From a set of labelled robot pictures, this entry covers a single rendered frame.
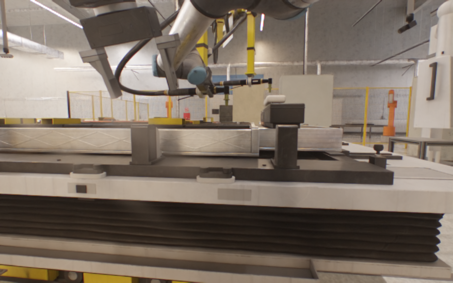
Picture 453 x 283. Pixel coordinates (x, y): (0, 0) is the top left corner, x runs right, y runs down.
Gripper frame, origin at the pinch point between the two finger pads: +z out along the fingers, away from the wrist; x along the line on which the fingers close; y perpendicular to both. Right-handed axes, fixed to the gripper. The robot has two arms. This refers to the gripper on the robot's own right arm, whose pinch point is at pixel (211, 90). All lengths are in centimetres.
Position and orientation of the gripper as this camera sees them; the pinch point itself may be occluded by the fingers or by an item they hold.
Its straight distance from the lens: 135.4
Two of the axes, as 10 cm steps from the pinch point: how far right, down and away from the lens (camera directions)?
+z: 3.2, 4.2, 8.5
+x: 1.9, -9.1, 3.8
